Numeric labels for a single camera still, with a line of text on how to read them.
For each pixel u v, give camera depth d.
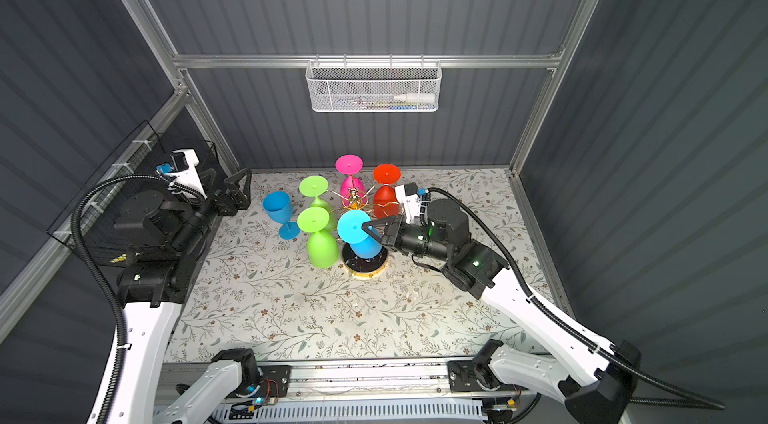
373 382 0.75
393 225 0.56
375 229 0.61
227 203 0.55
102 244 0.65
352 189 0.72
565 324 0.41
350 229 0.63
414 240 0.55
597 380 0.38
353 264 0.92
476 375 0.67
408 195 0.61
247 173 0.60
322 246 0.74
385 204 0.72
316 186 0.76
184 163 0.50
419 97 0.86
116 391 0.37
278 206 0.95
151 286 0.43
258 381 0.72
